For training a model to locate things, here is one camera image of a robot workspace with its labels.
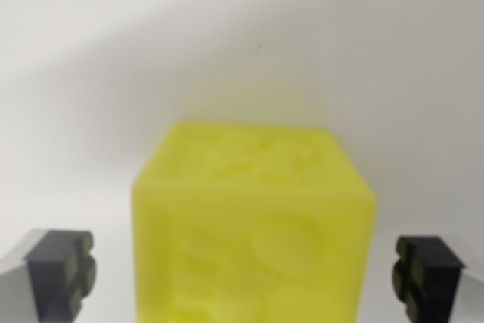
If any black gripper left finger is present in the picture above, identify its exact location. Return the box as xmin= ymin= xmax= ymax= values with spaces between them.
xmin=0 ymin=228 xmax=98 ymax=323

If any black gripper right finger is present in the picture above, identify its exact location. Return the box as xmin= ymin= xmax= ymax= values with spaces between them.
xmin=391 ymin=235 xmax=484 ymax=323

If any yellow cube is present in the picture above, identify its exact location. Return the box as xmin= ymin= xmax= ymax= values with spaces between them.
xmin=130 ymin=120 xmax=377 ymax=323

